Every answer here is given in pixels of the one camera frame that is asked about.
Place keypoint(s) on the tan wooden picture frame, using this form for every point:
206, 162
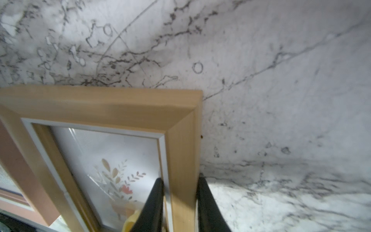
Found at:
173, 117

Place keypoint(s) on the yellow cleaning cloth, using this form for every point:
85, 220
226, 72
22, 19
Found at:
131, 220

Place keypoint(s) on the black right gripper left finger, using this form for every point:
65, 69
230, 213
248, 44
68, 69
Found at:
151, 216

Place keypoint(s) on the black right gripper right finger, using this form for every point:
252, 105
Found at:
209, 216

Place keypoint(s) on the pink picture frame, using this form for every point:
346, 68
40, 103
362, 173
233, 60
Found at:
21, 192

